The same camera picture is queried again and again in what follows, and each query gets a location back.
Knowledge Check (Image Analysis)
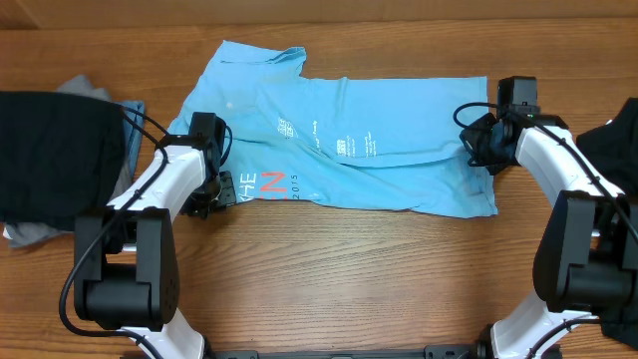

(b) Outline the folded grey garment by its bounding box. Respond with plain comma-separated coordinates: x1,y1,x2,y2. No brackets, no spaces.
3,74,135,249

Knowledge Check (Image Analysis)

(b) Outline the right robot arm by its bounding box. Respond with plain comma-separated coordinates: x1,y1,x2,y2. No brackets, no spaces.
425,76,637,358

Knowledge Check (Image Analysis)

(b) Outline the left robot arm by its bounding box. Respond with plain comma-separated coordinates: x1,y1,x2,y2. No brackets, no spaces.
59,113,236,358

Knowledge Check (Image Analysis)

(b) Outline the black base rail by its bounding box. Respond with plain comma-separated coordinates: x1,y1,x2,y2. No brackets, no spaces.
205,342,494,359

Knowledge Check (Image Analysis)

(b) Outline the black t-shirt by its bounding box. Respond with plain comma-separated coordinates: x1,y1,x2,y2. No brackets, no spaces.
576,98,637,350

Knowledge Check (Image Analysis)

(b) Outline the light blue printed t-shirt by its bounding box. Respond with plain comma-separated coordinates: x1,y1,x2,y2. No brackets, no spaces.
169,41,497,218

